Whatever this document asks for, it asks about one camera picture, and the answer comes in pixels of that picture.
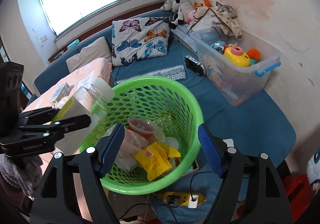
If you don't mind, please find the clear square plastic bottle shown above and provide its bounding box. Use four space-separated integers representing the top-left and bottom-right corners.
53 77 115 155

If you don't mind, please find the clear pink plastic bag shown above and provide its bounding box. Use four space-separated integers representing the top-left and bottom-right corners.
115 128 148 173

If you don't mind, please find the yellow snack wrapper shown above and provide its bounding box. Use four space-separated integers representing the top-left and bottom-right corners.
133 141 181 181

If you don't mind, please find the red printed paper cup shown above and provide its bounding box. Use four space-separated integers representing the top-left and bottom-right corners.
127 115 165 144

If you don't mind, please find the translucent plastic cup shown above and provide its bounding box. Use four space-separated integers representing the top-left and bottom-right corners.
164 136 181 151

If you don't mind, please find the small milk carton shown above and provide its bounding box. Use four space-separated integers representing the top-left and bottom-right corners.
50 82 71 107

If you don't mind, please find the grey fuzzy sleeve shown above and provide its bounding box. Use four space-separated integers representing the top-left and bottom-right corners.
1 154 43 197

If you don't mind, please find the blue sofa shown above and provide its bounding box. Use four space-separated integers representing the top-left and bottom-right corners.
34 10 297 224

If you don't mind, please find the yellow power strip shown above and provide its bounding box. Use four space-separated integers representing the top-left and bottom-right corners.
156 191 207 209

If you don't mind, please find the beige pillow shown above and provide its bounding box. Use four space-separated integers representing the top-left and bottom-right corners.
66 36 112 73

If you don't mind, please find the green plastic basket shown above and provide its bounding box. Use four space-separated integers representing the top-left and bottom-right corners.
79 76 203 195

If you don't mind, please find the butterfly print pillow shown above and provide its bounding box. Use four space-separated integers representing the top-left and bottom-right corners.
111 17 170 67

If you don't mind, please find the clear plastic storage box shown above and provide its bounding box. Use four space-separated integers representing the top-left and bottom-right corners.
190 28 281 105

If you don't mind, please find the blue patterned cloth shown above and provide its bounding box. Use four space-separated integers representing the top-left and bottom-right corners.
171 24 197 53

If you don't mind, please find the grey plush toy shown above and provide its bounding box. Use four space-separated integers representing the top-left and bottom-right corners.
160 0 174 12

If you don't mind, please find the cow plush toy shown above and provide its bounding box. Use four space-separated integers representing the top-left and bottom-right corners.
169 0 195 29

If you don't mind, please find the pink plush toy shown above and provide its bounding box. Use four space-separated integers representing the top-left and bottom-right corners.
184 10 196 24

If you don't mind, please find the beige patterned cloth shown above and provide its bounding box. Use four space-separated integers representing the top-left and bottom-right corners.
215 1 242 40

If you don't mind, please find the orange fox plush toy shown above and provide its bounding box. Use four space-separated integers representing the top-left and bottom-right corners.
194 0 211 14

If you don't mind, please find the yellow toy camera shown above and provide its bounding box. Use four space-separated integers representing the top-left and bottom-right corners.
223 45 261 67

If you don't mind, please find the small black camera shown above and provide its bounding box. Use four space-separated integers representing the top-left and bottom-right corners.
184 55 206 77

